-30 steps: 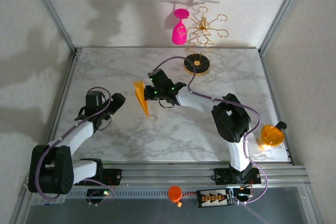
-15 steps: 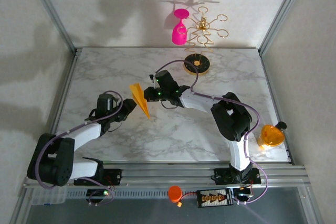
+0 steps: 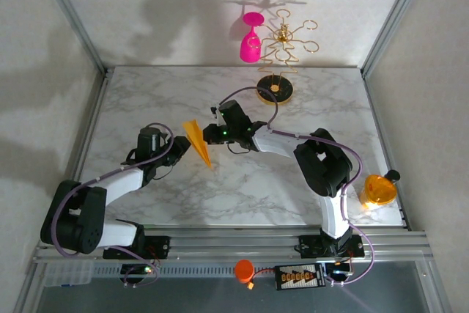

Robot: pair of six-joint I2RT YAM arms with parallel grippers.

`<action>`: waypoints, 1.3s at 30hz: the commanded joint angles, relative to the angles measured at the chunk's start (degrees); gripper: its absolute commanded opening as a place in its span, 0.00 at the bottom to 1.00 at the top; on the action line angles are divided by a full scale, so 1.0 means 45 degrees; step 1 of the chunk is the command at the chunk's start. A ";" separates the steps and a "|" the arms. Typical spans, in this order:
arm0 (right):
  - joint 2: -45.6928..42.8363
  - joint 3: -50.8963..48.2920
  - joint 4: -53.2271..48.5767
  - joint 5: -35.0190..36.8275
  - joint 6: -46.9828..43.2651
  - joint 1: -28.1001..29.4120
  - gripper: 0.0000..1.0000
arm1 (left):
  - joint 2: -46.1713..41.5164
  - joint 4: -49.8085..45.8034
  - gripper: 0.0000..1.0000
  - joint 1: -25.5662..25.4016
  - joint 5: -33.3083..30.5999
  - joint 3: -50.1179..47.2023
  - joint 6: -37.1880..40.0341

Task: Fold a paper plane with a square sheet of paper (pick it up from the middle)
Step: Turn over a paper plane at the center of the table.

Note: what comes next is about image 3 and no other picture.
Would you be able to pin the aluminium corner post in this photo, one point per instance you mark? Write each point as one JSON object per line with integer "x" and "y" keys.
{"x": 395, "y": 16}
{"x": 73, "y": 16}

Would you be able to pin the orange wine glass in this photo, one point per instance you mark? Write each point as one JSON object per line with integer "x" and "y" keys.
{"x": 379, "y": 190}

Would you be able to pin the aluminium side rail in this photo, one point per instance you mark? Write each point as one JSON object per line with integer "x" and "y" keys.
{"x": 91, "y": 126}
{"x": 377, "y": 117}

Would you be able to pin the black power board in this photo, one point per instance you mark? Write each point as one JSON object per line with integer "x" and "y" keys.
{"x": 300, "y": 276}

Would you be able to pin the orange cylinder cap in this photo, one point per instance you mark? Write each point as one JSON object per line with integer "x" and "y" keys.
{"x": 244, "y": 270}

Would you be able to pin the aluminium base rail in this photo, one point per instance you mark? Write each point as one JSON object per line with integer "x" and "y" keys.
{"x": 234, "y": 245}

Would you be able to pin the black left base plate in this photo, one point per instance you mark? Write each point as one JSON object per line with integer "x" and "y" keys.
{"x": 157, "y": 247}

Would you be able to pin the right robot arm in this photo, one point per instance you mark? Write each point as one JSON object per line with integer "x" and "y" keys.
{"x": 333, "y": 217}

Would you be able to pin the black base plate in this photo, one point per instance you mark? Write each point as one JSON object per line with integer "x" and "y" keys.
{"x": 157, "y": 247}
{"x": 311, "y": 247}

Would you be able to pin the black round knob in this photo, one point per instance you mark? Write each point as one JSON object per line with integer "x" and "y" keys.
{"x": 393, "y": 175}

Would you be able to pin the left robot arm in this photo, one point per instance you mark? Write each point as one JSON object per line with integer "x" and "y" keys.
{"x": 121, "y": 184}

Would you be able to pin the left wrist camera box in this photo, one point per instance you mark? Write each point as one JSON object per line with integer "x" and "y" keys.
{"x": 150, "y": 137}

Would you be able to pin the pink wine glass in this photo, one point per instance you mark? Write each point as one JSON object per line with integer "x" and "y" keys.
{"x": 250, "y": 51}

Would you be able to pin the yellow paper sheet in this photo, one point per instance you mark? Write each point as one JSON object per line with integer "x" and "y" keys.
{"x": 196, "y": 133}

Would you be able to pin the clear plastic organizer box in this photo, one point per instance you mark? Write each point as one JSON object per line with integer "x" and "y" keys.
{"x": 67, "y": 273}

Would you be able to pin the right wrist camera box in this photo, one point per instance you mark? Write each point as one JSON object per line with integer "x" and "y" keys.
{"x": 234, "y": 111}

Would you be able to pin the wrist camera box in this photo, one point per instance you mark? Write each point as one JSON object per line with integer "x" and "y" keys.
{"x": 234, "y": 111}
{"x": 150, "y": 137}

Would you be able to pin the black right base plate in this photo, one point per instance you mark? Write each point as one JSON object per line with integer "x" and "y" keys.
{"x": 311, "y": 247}

